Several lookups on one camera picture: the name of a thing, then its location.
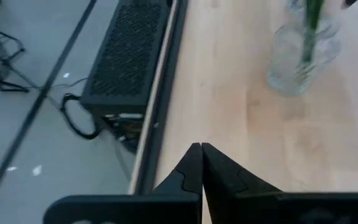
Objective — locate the cut glass vase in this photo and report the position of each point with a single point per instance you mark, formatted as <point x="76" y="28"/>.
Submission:
<point x="286" y="71"/>

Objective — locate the white paper scrap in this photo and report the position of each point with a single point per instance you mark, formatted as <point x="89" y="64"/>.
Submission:
<point x="11" y="168"/>
<point x="66" y="75"/>
<point x="37" y="170"/>

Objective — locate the white artificial tulip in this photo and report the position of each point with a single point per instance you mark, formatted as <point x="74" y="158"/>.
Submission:
<point x="311" y="31"/>

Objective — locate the black perforated metal box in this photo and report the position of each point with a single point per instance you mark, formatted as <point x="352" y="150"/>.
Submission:
<point x="126" y="46"/>

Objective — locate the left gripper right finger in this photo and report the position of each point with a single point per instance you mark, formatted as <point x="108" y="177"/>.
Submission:
<point x="259" y="208"/>

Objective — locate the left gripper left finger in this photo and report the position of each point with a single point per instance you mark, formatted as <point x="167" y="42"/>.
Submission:
<point x="166" y="208"/>

